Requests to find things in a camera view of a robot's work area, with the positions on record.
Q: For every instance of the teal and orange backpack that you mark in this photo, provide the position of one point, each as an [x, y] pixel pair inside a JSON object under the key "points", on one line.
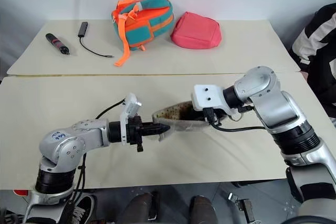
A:
{"points": [[143, 27]]}

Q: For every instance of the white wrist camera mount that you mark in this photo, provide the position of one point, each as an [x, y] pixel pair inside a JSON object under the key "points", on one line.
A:
{"points": [[207, 95], [130, 107]]}

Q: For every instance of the small red object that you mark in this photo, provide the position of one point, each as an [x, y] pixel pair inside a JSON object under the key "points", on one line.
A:
{"points": [[20, 192]]}

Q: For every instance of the black sneaker with white laces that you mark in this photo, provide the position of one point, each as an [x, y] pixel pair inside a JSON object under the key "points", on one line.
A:
{"points": [[85, 208]]}

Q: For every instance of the brown transparent pouch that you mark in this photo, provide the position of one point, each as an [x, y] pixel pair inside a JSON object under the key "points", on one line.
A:
{"points": [[183, 127]]}

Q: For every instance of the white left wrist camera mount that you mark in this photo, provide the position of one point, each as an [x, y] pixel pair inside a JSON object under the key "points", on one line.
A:
{"points": [[130, 107]]}

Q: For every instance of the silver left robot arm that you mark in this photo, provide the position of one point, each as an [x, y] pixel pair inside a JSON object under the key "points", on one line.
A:
{"points": [[65, 150]]}

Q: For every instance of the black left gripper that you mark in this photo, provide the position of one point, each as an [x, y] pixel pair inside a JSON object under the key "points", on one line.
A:
{"points": [[134, 129]]}

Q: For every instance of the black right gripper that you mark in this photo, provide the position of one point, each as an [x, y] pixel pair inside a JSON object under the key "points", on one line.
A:
{"points": [[212, 117]]}

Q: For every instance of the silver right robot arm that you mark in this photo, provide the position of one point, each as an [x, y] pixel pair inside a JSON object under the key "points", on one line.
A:
{"points": [[278, 108]]}

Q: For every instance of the black metal clamp bracket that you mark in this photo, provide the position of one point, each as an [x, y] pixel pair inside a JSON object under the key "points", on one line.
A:
{"points": [[244, 207]]}

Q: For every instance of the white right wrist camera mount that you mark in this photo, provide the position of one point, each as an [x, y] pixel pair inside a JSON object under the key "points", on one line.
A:
{"points": [[207, 95]]}

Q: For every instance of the person in black white jacket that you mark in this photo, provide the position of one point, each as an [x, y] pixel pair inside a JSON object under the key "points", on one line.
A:
{"points": [[319, 51]]}

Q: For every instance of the dark rounded shape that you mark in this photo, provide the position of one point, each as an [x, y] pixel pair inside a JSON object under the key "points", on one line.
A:
{"points": [[139, 208], [203, 209]]}

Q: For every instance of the pink fabric pouch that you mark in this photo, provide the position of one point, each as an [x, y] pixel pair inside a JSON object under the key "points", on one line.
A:
{"points": [[197, 32]]}

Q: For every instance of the black pen-shaped electric screwdriver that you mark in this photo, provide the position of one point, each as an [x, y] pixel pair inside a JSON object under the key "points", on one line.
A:
{"points": [[55, 42]]}

